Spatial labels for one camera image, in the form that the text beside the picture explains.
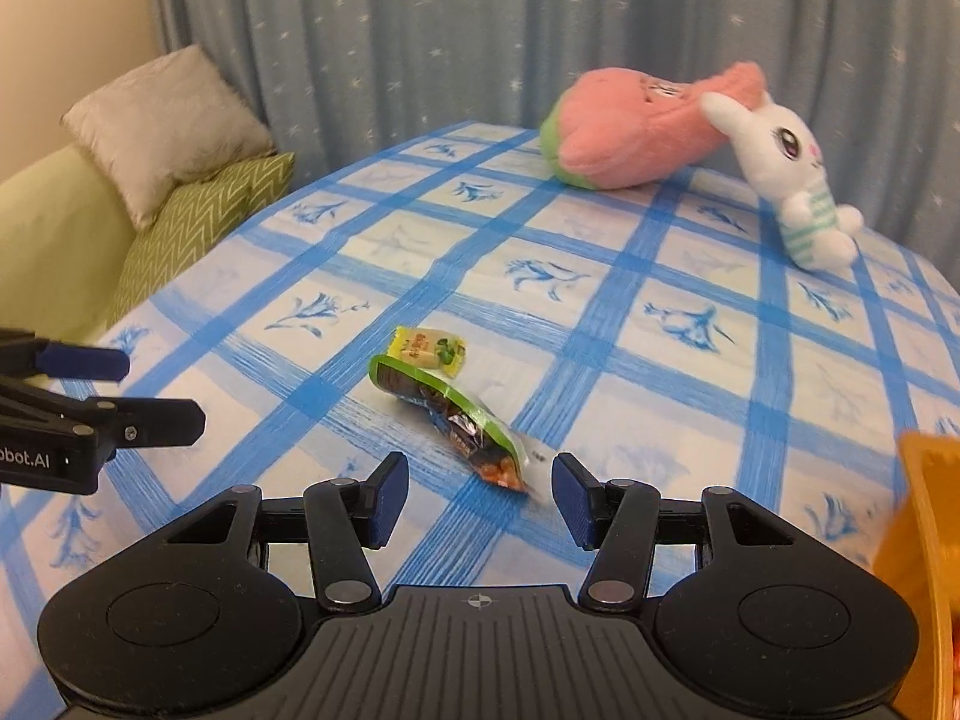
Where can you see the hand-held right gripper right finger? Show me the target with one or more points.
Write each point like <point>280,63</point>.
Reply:
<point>574,502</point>

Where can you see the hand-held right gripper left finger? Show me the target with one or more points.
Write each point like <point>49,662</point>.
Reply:
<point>386,501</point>

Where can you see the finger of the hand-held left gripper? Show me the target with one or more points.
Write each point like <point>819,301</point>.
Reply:
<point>161,421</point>
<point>82,362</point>

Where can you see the green nut snack packet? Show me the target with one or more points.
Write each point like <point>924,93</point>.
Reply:
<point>465,427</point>

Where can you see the orange plastic tray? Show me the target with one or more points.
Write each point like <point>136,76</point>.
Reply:
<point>919,540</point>

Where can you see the green sofa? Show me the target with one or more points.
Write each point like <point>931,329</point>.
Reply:
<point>52,240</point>

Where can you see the yellow green snack packet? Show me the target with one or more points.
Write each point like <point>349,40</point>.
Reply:
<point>427,349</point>

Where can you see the blue checked tablecloth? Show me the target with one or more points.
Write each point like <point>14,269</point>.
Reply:
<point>675,360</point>

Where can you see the green zigzag pillow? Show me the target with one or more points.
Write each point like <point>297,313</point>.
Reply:
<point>202,225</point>

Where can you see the beige pillow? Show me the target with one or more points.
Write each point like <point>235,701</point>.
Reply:
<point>165,127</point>

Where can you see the pink plush toy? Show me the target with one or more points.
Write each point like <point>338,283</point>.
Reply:
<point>630,127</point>

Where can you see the white bunny plush toy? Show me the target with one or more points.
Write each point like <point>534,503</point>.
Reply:
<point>787,165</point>

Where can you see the grey-blue star curtain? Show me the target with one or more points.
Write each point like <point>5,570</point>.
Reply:
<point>450,37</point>

